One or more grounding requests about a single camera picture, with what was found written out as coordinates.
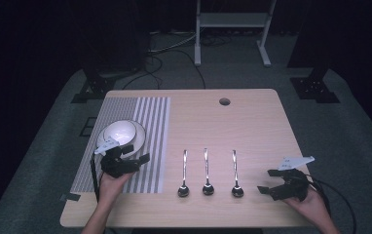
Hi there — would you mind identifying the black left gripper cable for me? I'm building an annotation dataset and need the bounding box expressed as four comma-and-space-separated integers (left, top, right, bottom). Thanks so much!
90, 153, 101, 203

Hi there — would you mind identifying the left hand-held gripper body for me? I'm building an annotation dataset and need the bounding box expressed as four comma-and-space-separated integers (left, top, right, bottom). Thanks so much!
93, 137, 141, 178

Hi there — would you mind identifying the person's right hand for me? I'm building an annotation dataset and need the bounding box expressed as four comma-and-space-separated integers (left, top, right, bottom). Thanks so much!
283, 189, 331, 227

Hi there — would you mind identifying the black floor cable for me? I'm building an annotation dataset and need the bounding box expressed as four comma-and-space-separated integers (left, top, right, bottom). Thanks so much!
121, 48, 206, 91

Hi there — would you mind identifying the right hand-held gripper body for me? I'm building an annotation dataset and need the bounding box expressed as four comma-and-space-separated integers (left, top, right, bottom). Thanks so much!
269, 155, 316, 203

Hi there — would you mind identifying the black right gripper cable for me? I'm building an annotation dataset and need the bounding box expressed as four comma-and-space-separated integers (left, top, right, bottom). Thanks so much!
305, 174, 357, 234

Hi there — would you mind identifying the black stand base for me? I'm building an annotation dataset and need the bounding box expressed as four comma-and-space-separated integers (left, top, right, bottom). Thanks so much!
70, 67, 118, 104
289, 67, 341, 104

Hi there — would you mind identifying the grey floor cable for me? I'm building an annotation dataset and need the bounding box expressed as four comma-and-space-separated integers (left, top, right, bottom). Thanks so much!
147, 31, 198, 55

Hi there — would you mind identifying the white metal stand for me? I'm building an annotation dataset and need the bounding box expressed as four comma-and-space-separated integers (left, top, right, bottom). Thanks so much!
194, 0, 278, 68

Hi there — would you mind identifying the grey striped placemat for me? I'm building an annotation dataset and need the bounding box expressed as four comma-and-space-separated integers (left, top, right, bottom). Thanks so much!
69, 96, 171, 195

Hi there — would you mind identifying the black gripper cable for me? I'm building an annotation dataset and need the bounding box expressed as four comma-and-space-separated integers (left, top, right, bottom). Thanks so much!
90, 153, 101, 203
305, 174, 357, 234

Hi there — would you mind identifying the white bowl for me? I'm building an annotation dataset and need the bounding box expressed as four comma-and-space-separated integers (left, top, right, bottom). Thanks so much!
103, 119, 137, 147

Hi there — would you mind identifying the metal spoon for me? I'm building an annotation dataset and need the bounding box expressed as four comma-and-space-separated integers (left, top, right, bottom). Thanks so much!
231, 149, 245, 199
177, 149, 191, 198
202, 147, 215, 197

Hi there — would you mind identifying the person's left hand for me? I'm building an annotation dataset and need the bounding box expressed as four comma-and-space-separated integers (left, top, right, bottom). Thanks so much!
97, 172, 136, 205

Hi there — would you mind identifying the black tape piece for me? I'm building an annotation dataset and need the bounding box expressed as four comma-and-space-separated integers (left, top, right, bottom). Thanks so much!
59, 192, 82, 203

